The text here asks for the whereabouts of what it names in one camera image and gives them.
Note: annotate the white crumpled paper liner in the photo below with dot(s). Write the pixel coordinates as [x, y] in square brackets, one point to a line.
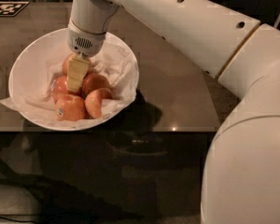
[118, 66]

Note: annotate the dark glass table cabinet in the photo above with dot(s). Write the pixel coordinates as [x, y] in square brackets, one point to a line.
[102, 175]

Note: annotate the red apple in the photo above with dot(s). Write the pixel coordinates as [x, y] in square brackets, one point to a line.
[58, 88]
[70, 107]
[66, 62]
[93, 82]
[94, 99]

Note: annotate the black white fiducial marker tag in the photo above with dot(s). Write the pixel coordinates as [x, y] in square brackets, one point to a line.
[11, 9]

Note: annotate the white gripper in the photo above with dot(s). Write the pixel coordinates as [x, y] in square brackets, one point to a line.
[85, 42]

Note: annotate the white bowl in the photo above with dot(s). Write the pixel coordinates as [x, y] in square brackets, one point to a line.
[25, 75]

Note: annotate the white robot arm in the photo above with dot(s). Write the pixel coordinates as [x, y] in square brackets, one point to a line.
[241, 176]

